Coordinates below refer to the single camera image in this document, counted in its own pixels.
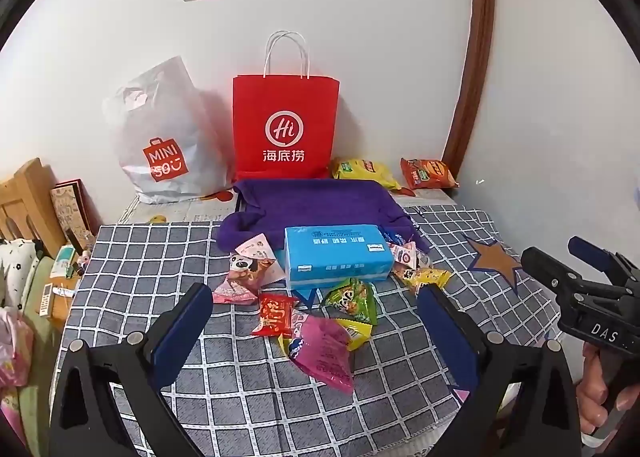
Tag green snack packet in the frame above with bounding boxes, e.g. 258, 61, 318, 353
320, 278, 378, 325

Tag grey checkered blanket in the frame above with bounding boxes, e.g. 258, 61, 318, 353
57, 207, 563, 457

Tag white red snack packet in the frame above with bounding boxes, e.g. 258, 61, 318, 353
235, 233, 276, 263

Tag dark yellow snack packet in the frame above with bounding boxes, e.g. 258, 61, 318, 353
392, 267, 451, 295

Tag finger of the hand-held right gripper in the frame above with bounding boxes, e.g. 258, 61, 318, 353
520, 246, 587, 299
567, 236, 640, 284

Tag pink bear snack packet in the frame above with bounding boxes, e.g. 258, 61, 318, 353
387, 241, 418, 270

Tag orange chips bag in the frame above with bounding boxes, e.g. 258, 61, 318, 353
400, 157, 460, 190

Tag brown cardboard boxes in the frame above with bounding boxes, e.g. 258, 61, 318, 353
0, 157, 68, 258

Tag patterned box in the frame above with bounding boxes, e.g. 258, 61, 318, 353
49, 180, 98, 250

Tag red paper bag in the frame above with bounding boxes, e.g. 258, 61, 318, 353
232, 30, 341, 180

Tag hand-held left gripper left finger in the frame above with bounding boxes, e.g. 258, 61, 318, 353
48, 282, 215, 457

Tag brown wooden door frame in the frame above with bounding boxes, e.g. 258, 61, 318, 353
442, 0, 496, 170

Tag purple cloth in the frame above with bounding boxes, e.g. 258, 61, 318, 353
217, 178, 431, 255

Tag large pink snack packet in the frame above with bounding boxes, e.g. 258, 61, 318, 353
287, 314, 356, 395

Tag green white box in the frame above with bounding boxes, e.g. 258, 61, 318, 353
50, 244, 76, 280

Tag blue snack packet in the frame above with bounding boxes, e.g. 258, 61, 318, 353
380, 229, 416, 248

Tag blue tissue pack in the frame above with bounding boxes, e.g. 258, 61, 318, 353
284, 223, 391, 288

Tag floral pillow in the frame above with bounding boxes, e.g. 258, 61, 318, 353
0, 239, 41, 308

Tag pink plastic bag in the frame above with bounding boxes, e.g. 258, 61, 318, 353
0, 309, 33, 388

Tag pink panda snack packet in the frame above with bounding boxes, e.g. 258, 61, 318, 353
212, 257, 278, 305

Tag yellow chips bag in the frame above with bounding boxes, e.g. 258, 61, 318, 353
330, 157, 403, 192

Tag white remote control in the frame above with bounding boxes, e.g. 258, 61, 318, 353
39, 282, 56, 318

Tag bright yellow snack packet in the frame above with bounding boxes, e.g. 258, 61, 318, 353
277, 318, 373, 353

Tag person's right hand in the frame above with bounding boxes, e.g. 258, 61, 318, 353
575, 342, 640, 438

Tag white plastic shopping bag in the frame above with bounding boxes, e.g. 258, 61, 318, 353
102, 56, 236, 205

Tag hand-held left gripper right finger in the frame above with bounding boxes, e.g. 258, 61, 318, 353
416, 283, 583, 457

